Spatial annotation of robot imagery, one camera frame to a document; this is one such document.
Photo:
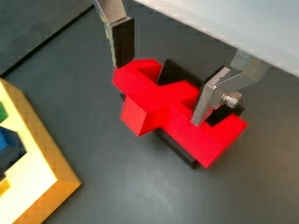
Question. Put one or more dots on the blue bar block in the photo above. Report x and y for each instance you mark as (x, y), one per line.
(11, 149)

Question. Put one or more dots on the green bar block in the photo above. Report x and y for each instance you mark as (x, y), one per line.
(3, 113)

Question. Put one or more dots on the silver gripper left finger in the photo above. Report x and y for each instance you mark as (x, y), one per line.
(119, 29)

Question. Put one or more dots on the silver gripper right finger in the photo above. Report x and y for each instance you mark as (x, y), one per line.
(221, 89)

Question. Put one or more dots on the yellow base board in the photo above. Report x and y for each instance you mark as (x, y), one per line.
(40, 180)

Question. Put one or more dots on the red E-shaped block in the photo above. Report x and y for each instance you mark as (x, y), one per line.
(167, 116)

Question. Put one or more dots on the black angled holder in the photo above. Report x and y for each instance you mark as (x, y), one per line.
(175, 75)

